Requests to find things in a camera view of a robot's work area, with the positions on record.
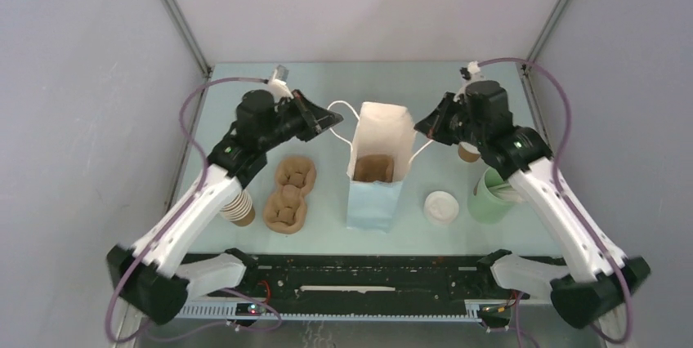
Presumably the brown pulp cup carrier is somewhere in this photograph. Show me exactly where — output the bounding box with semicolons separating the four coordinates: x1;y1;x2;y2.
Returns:
352;154;395;183
262;155;317;234

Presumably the stack of paper cups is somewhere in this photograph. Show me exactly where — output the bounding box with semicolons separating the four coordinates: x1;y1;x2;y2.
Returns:
219;190;256;227

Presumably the purple cable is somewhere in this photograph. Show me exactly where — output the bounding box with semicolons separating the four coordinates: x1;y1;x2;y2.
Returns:
476;57;634;345
104;77;270;345

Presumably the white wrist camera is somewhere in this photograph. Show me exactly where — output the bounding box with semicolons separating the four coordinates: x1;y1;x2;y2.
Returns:
454;61;485;101
266;65;293;101

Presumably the light blue paper bag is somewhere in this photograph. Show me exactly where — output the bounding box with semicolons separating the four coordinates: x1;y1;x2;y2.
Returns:
328;100;431;233

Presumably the green cylindrical container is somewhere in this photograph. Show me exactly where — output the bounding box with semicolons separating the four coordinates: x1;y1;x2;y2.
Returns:
467;167;517;225

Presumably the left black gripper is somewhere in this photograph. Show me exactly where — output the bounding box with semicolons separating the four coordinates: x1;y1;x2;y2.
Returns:
261;90;343;150

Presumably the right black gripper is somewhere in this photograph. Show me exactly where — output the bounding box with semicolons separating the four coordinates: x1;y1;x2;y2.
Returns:
414;92;485;149

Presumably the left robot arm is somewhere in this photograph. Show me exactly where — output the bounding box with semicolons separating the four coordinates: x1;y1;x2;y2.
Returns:
106;90;343;325

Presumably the stack of white lids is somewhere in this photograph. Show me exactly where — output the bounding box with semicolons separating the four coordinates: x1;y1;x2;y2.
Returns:
423;190;459;225

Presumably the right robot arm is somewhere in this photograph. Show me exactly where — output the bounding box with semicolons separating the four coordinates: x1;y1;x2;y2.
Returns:
414;80;651;329

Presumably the brown paper coffee cup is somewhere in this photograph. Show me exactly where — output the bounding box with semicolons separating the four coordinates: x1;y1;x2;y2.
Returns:
458;142;481;163

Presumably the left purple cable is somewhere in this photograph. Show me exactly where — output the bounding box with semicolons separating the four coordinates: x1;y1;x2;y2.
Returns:
104;77;270;345

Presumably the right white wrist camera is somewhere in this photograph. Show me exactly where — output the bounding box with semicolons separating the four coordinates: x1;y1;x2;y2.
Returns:
454;61;485;101

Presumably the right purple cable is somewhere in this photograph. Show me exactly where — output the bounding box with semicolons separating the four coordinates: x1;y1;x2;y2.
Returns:
476;57;634;345

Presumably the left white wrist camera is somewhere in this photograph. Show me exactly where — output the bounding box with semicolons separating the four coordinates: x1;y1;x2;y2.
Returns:
266;65;293;101

